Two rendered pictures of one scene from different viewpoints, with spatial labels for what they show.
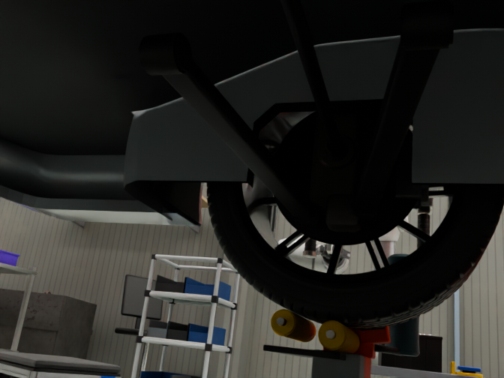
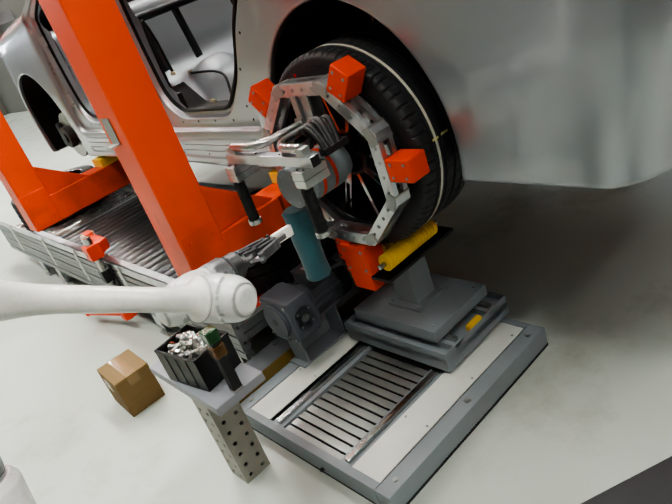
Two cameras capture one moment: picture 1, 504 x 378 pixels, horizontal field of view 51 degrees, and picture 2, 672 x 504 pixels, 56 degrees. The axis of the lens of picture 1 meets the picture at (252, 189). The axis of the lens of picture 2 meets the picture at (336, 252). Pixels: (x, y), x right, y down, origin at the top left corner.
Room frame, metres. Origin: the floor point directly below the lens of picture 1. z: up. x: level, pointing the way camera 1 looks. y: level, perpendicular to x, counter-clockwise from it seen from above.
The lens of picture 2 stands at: (2.93, 0.77, 1.46)
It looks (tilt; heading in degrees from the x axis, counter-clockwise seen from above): 25 degrees down; 216
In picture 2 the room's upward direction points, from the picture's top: 20 degrees counter-clockwise
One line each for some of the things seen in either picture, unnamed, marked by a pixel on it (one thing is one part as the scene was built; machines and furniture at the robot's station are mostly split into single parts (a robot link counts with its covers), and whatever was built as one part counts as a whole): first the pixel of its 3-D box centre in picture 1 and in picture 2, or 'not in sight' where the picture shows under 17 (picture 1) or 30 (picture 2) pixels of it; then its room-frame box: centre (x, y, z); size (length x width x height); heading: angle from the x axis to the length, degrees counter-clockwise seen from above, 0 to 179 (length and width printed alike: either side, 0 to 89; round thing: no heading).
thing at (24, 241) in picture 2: not in sight; (75, 219); (0.10, -3.56, 0.19); 1.00 x 0.86 x 0.39; 71
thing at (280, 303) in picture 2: not in sight; (321, 304); (1.28, -0.59, 0.26); 0.42 x 0.18 x 0.35; 161
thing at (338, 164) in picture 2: not in sight; (315, 173); (1.42, -0.31, 0.85); 0.21 x 0.14 x 0.14; 161
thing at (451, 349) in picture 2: not in sight; (423, 317); (1.19, -0.23, 0.13); 0.50 x 0.36 x 0.10; 71
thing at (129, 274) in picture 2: not in sight; (115, 272); (1.03, -2.05, 0.28); 2.47 x 0.09 x 0.22; 71
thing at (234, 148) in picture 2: not in sight; (262, 126); (1.43, -0.42, 1.03); 0.19 x 0.18 x 0.11; 161
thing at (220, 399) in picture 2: (415, 374); (203, 372); (1.88, -0.63, 0.44); 0.43 x 0.17 x 0.03; 71
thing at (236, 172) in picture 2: (424, 202); (242, 168); (1.49, -0.52, 0.93); 0.09 x 0.05 x 0.05; 161
